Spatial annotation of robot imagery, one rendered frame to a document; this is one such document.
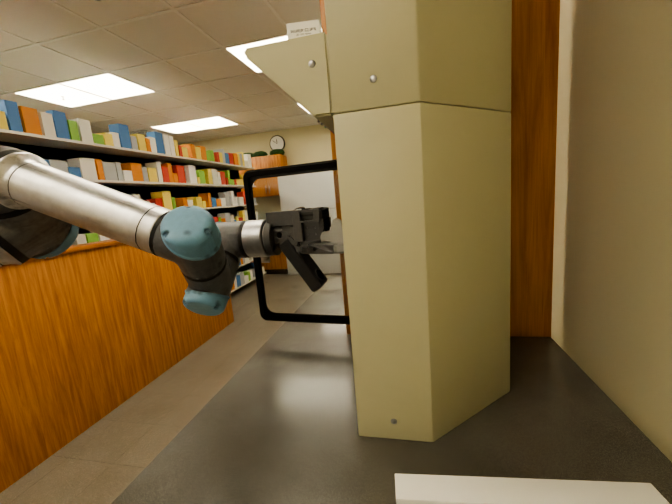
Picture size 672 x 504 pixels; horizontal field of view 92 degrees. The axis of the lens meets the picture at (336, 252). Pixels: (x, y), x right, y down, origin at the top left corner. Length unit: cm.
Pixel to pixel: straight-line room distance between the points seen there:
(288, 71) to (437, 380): 47
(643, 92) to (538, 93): 23
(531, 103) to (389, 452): 72
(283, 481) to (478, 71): 61
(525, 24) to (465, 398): 74
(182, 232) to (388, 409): 39
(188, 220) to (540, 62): 75
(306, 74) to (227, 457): 55
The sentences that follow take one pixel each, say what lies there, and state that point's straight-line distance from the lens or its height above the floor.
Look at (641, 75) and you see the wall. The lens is 70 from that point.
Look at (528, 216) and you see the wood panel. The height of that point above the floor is 123.
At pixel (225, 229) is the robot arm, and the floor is 126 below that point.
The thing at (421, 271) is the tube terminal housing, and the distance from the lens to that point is 45.
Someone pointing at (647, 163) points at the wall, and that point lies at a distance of 67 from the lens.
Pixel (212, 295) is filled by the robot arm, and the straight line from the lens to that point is 61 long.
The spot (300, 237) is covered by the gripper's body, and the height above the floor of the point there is 124.
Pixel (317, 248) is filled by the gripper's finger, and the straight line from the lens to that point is 56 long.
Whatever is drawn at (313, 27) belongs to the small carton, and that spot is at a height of 156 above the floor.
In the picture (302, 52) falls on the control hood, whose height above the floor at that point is 149.
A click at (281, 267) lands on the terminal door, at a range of 85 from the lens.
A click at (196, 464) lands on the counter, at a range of 60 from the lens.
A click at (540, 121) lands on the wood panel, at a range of 86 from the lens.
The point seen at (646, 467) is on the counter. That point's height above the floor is 94.
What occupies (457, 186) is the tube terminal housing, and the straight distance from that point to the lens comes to 49.
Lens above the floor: 130
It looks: 9 degrees down
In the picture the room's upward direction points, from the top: 5 degrees counter-clockwise
